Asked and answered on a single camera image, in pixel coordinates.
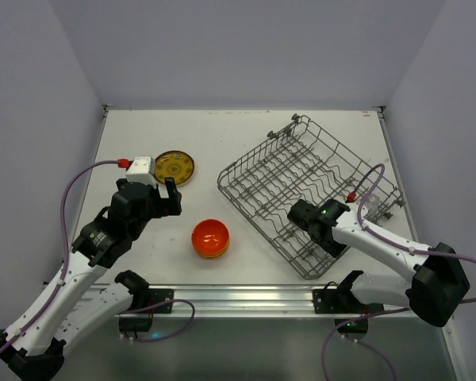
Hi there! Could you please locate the orange bowl front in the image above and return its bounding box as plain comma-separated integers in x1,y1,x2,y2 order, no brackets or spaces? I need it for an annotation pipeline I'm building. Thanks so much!
198,252,225,260

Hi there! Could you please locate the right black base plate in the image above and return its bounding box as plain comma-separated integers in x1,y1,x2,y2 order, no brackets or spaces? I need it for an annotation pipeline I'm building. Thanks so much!
312,288,366,314

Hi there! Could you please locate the yellow patterned plate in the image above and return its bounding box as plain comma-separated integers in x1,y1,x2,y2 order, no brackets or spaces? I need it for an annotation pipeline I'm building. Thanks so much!
154,150,195,186

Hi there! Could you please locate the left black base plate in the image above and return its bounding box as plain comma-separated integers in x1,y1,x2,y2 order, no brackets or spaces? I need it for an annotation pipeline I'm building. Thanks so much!
140,288,175,314

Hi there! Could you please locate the aluminium mounting rail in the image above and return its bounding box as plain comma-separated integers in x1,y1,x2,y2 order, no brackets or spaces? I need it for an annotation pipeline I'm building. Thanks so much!
34,282,455,318

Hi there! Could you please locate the orange bowl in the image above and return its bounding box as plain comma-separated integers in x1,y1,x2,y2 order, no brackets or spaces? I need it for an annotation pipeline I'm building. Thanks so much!
198,252,225,260
191,219,230,252

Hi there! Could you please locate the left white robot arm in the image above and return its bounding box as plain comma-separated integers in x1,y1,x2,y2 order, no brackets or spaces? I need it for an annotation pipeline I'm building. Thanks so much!
0,178,182,380

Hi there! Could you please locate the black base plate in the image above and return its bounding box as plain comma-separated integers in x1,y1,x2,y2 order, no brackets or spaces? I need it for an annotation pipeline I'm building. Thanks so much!
312,288,366,314
140,288,175,314

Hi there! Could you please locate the orange bowl back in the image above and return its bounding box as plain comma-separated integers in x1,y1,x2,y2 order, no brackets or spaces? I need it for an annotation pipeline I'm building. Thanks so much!
191,219,230,252

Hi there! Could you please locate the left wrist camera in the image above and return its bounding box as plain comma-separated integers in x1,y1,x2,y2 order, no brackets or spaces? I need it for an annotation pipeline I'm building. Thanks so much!
125,156,156,187

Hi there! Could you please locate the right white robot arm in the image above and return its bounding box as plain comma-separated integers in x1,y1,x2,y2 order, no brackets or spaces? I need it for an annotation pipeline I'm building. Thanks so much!
287,199,470,327

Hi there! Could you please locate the grey wire dish rack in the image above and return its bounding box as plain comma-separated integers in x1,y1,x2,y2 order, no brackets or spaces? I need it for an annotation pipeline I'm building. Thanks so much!
217,110,412,283

